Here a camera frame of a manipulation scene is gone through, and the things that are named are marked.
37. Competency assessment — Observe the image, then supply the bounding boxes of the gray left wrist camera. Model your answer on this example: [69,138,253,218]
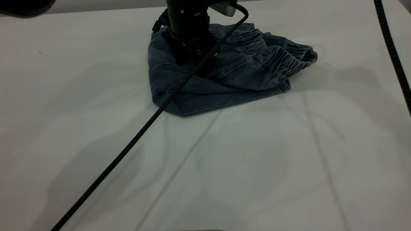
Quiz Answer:
[210,1,239,17]

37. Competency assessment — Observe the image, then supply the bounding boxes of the blue denim pants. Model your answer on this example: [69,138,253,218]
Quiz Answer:
[148,22,318,117]

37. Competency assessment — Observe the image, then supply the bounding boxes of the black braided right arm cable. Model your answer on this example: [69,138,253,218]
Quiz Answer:
[373,0,411,116]

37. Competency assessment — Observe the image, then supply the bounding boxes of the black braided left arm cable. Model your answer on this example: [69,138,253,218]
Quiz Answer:
[51,3,249,231]

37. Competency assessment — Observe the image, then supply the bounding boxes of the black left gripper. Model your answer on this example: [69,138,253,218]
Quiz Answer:
[164,0,219,78]

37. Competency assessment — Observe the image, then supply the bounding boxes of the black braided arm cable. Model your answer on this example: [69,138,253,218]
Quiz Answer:
[373,0,411,116]
[51,3,249,231]

